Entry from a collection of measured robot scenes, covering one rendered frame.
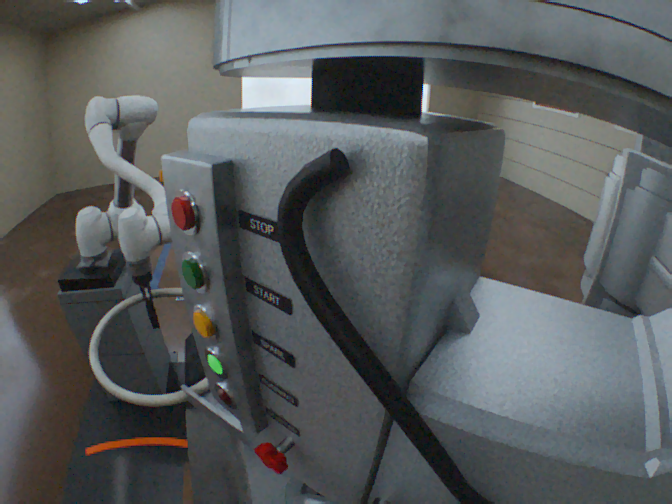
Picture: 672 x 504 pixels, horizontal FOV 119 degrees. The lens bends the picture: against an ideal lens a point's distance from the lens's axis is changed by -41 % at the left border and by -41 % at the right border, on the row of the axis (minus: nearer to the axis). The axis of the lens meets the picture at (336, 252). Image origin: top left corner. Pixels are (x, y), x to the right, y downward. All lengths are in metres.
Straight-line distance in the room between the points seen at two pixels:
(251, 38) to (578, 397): 0.31
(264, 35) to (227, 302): 0.18
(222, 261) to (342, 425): 0.15
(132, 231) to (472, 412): 0.98
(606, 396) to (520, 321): 0.11
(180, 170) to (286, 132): 0.10
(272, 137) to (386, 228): 0.08
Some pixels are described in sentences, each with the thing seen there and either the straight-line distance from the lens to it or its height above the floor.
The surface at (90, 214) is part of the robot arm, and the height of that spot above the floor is 1.11.
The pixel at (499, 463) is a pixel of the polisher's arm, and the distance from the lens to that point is 0.24.
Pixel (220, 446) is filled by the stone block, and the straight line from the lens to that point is 0.95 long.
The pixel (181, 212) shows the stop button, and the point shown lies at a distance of 0.25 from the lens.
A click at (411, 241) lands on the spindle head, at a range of 0.15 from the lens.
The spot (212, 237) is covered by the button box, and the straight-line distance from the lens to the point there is 0.23.
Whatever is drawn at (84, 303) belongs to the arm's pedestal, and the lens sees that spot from 1.75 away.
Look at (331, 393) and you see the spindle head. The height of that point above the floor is 1.36.
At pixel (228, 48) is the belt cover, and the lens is 0.23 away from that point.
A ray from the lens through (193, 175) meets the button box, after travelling 0.24.
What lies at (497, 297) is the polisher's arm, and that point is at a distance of 0.34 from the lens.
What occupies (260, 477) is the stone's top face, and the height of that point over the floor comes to 0.82.
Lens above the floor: 1.55
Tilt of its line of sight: 27 degrees down
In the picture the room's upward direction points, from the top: 2 degrees clockwise
